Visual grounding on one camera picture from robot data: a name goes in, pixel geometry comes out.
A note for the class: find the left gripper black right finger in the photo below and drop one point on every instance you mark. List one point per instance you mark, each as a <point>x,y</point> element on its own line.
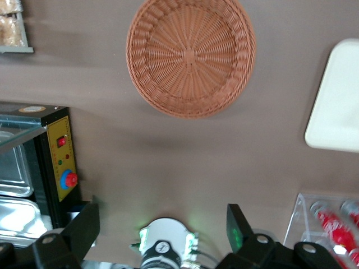
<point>244,241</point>

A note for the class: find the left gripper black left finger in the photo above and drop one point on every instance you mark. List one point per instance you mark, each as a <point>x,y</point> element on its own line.
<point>84,229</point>

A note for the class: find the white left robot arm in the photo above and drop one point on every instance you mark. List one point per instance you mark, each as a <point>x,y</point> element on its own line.
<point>165,238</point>

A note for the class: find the cream plastic tray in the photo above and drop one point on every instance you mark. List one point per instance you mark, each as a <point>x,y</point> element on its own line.
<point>336,98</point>

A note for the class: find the grey rectangular tray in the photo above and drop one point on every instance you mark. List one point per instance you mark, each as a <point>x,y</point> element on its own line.
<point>16,50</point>

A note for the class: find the brown round wicker basket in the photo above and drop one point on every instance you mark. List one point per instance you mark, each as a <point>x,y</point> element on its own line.
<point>190,56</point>

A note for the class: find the clear acrylic bottle rack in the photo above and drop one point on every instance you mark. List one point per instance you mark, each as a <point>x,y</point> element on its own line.
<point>297,224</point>

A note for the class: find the stainless steel pan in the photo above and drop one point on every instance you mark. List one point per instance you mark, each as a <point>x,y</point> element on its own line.
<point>11,168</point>
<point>16,218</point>

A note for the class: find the black display case yellow panel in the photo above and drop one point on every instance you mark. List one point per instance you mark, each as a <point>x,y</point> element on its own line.
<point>60,157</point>

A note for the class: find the red Coca-Cola bottle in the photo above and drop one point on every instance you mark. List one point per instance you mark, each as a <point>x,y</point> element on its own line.
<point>352,213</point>
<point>355,259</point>
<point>336,229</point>

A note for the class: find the clear bag of rice crackers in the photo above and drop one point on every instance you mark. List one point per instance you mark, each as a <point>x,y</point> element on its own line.
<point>8,5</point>
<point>9,30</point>

